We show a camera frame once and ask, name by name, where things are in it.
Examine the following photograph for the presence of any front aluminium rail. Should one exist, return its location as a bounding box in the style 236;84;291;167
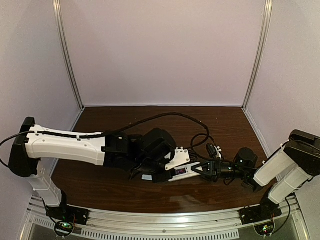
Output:
18;196;310;240

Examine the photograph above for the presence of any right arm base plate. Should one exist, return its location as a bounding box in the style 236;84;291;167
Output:
238;204;282;225

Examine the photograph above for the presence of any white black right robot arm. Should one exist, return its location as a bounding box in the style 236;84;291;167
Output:
191;129;320;221

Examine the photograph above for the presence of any blue red battery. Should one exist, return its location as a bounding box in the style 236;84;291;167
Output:
176;169;187;174

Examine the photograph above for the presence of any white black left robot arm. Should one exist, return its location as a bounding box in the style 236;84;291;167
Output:
8;117;177;222

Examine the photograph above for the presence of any circuit board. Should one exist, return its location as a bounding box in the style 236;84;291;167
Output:
54;221;75;238
253;220;276;237

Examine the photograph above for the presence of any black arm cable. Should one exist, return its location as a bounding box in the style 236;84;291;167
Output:
0;112;210;173
190;134;266;171

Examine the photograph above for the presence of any right aluminium frame post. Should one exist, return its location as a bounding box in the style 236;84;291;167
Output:
242;0;273;111

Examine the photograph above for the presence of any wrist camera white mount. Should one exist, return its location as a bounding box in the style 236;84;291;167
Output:
206;143;223;161
164;147;197;171

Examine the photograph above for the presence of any aluminium frame post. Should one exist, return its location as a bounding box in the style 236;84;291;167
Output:
52;0;85;110
242;0;273;111

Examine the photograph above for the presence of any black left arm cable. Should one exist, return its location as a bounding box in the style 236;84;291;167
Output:
0;112;210;173

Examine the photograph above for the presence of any white remote control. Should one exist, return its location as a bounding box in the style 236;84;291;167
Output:
168;162;199;182

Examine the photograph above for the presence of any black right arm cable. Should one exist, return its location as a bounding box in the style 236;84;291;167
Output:
190;134;266;171

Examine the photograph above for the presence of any right circuit board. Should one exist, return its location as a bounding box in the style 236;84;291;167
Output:
253;220;276;237

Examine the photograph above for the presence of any left aluminium frame post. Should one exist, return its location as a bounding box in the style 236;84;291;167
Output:
52;0;85;110

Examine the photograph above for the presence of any white battery cover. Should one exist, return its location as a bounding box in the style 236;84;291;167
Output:
141;174;153;182

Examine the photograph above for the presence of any left circuit board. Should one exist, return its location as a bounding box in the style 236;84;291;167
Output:
54;221;75;238

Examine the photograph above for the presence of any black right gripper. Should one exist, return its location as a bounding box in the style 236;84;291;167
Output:
191;158;248;184

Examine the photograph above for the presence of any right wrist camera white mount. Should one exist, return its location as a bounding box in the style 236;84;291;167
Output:
206;143;223;161

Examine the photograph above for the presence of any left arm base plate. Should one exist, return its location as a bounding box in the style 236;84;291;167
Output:
45;205;89;226

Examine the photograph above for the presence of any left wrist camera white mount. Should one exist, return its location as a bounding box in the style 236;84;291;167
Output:
164;147;197;171

